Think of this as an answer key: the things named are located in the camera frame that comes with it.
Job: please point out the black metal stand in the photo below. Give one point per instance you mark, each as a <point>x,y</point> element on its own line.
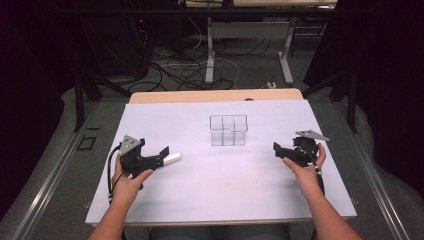
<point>351,96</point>
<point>80,100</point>

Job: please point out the person's right hand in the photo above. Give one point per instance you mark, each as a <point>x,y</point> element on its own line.
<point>305,176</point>

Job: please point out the white table mat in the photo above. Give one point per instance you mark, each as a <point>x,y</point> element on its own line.
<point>220,186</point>

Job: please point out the white power plug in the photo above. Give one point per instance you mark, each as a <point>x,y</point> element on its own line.
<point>271,85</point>

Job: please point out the metal floor rail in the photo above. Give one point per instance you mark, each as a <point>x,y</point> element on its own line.
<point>50,186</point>
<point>373,186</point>

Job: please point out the black floor hatch frame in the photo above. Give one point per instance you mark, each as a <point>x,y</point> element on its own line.
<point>86,142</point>

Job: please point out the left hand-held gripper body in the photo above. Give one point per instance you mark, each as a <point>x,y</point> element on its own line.
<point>133,159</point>

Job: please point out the black computer tower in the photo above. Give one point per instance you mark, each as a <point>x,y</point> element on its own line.
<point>123,46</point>

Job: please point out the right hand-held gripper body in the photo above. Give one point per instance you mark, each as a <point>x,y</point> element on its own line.
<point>303,150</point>

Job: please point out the black horizontal bar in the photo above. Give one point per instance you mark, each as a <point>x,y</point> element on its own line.
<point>166,11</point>

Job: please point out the white rectangular block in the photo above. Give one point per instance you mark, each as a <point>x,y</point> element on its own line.
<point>172,158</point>

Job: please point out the clear plastic compartment box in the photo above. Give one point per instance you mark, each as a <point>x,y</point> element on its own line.
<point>229,130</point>

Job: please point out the white-legged desk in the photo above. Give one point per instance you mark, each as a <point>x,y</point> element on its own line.
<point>250,30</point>

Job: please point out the person's left hand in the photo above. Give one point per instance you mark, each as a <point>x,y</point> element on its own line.
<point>128,186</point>

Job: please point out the wooden table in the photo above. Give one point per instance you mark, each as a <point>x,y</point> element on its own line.
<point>200,96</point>

